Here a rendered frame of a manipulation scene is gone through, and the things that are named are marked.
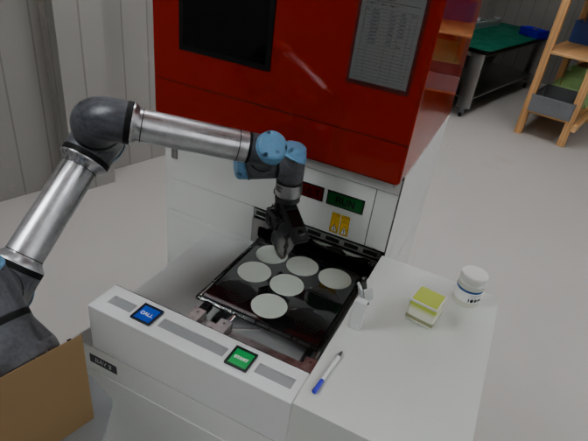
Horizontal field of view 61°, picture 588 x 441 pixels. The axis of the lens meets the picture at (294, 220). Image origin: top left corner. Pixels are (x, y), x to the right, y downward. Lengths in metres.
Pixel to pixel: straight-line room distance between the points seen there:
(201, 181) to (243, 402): 0.84
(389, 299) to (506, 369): 1.52
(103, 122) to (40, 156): 2.61
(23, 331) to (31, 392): 0.11
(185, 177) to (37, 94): 1.98
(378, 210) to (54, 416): 0.95
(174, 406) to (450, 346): 0.69
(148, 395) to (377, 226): 0.78
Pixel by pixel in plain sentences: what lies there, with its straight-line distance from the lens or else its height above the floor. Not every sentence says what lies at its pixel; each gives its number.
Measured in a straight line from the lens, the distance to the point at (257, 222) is 1.66.
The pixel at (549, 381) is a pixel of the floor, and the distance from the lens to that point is 2.88.
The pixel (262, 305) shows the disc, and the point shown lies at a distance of 1.37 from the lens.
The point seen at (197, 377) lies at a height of 0.90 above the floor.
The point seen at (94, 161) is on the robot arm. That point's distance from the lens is 1.25.
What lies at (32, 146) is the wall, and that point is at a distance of 3.70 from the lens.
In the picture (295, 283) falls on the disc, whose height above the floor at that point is 0.90.
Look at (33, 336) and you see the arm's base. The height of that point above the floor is 1.08.
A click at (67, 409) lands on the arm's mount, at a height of 0.90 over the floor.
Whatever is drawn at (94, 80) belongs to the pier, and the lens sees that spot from 3.55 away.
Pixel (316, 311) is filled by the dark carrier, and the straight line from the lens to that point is 1.38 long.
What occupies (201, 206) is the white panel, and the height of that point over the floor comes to 0.90.
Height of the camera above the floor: 1.81
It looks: 31 degrees down
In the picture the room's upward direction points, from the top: 8 degrees clockwise
